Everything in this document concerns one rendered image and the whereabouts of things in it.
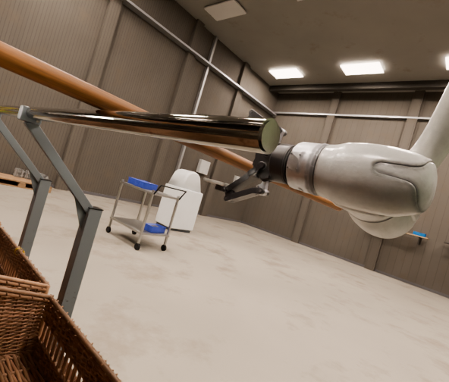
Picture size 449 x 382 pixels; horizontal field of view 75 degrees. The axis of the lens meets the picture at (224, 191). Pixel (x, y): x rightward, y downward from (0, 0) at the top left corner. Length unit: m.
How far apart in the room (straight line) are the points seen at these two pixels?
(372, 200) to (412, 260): 10.77
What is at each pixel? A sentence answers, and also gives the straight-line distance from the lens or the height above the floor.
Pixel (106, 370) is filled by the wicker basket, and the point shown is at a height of 0.73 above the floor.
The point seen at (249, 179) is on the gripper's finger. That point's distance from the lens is 0.60.
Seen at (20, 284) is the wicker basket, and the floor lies 0.74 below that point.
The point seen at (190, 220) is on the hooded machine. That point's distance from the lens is 6.72.
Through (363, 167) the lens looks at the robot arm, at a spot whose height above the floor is 1.19.
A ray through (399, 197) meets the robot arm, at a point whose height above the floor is 1.16.
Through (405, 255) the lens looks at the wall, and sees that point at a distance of 11.25.
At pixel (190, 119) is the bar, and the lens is 0.30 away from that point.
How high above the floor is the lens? 1.10
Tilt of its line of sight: level
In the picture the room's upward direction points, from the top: 16 degrees clockwise
